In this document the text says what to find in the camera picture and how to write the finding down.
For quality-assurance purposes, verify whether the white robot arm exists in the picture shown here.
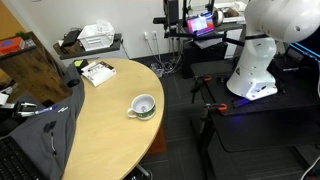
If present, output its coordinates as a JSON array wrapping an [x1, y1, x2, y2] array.
[[226, 0, 320, 101]]

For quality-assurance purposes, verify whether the white green ceramic cup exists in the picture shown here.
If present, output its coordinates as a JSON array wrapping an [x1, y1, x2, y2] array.
[[127, 94, 156, 120]]

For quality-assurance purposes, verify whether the grey low cabinet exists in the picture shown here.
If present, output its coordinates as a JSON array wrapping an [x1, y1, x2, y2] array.
[[59, 33, 128, 66]]

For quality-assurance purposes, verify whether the white black cardboard box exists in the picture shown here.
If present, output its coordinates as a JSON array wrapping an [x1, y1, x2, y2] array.
[[81, 61, 116, 87]]

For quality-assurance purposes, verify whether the tablet with lit screen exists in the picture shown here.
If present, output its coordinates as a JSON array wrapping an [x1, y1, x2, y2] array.
[[187, 13, 215, 36]]

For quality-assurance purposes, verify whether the white printer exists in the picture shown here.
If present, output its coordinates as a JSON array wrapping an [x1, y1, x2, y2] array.
[[77, 20, 115, 51]]

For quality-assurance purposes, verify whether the blue white pen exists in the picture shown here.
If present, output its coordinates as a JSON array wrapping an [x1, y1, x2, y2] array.
[[15, 105, 58, 118]]

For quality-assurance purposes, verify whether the grey jacket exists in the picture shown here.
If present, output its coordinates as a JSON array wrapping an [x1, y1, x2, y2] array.
[[9, 65, 85, 180]]

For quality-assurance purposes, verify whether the dark wooden shelf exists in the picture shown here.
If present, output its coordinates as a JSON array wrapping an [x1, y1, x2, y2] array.
[[0, 32, 72, 105]]

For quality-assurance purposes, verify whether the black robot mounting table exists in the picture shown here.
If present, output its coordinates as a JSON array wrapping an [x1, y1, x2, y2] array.
[[191, 60, 320, 152]]

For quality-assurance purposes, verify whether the red box on shelf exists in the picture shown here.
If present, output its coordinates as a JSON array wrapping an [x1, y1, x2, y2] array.
[[0, 37, 25, 54]]

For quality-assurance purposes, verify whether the black keyboard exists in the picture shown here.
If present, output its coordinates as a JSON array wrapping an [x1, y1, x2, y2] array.
[[0, 137, 42, 180]]

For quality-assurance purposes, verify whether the orange handled clamp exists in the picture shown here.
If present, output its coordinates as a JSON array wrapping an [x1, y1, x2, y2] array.
[[204, 103, 228, 111]]

